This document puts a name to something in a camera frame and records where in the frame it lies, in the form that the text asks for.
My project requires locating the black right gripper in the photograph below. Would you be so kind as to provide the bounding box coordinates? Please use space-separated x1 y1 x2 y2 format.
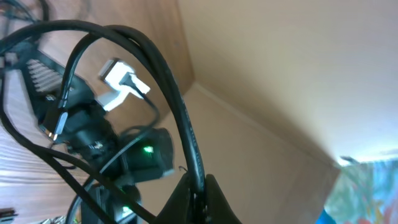
18 40 118 161

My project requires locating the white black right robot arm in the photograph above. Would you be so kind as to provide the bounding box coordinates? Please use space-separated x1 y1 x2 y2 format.
17 42 174 223

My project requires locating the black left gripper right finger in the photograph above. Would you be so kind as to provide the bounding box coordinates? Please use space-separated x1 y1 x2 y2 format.
201 174 242 224

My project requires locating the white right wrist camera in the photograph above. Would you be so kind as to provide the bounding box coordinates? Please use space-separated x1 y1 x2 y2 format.
96 58 150 111

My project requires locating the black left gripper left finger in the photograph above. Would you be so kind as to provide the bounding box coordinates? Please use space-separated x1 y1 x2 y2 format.
155 174 193 224

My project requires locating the black USB cable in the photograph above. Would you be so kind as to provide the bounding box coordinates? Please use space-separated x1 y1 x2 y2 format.
0 20 206 200

